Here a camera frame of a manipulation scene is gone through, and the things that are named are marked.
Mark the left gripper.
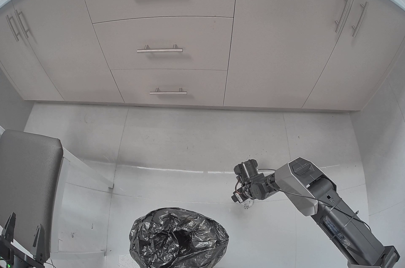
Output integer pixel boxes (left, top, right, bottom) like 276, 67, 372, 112
0, 212, 45, 268

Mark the black plastic bag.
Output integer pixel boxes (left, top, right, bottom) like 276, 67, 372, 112
129, 207, 230, 268

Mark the grey chair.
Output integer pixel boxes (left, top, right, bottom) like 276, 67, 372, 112
0, 130, 64, 256

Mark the beige cabinet with drawers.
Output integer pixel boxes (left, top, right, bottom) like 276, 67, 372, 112
0, 0, 405, 112

